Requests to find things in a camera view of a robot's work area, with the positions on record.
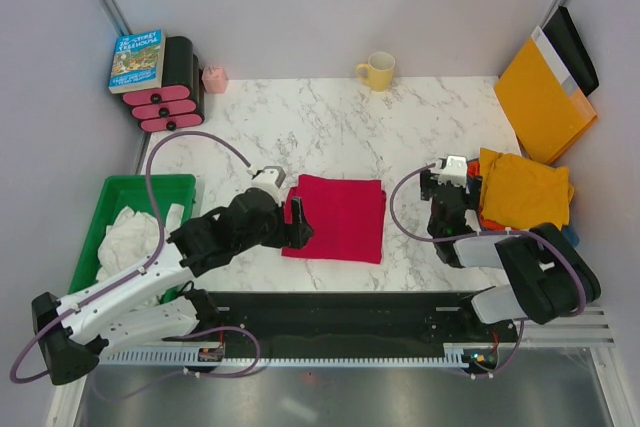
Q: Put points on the aluminium frame rail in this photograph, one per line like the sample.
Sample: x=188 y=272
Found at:
x=589 y=330

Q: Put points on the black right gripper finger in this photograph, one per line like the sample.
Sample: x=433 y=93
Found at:
x=474 y=184
x=427 y=184

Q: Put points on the blue treehouse paperback book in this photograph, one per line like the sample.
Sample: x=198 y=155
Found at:
x=137 y=62

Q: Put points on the orange padded envelope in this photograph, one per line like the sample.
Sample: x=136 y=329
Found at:
x=546 y=108

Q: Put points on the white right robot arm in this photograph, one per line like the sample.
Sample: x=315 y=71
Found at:
x=547 y=278

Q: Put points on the small pink box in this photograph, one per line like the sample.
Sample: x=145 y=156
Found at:
x=214 y=79

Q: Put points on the white slotted cable duct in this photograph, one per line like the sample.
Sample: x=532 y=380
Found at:
x=183 y=355

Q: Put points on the black folder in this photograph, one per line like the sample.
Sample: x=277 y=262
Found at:
x=566 y=40

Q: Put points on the folded mustard yellow t-shirt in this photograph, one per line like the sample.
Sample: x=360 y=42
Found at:
x=520 y=193

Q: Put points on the folded blue t-shirt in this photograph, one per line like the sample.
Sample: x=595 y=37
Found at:
x=571 y=235

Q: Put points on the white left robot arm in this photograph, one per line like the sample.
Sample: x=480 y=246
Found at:
x=73 y=331

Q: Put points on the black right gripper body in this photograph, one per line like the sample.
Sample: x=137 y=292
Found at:
x=431 y=227

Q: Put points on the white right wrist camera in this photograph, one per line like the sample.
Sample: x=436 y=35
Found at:
x=452 y=170

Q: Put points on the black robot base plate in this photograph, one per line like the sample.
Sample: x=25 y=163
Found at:
x=344 y=324

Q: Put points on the green plastic tray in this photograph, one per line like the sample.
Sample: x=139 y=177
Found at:
x=175 y=196

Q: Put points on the white crumpled t-shirt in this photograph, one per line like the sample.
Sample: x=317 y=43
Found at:
x=131 y=237

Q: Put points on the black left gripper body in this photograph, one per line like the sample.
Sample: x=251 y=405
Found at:
x=283 y=231

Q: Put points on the black pink drawer organizer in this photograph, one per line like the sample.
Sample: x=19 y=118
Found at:
x=179 y=102

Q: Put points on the crimson red t-shirt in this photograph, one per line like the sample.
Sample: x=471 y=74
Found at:
x=347 y=216

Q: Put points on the yellow ceramic mug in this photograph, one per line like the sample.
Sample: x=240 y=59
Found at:
x=377 y=72

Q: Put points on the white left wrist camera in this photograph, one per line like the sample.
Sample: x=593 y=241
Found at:
x=270 y=180

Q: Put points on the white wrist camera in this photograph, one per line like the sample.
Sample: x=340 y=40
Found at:
x=270 y=180
x=452 y=170

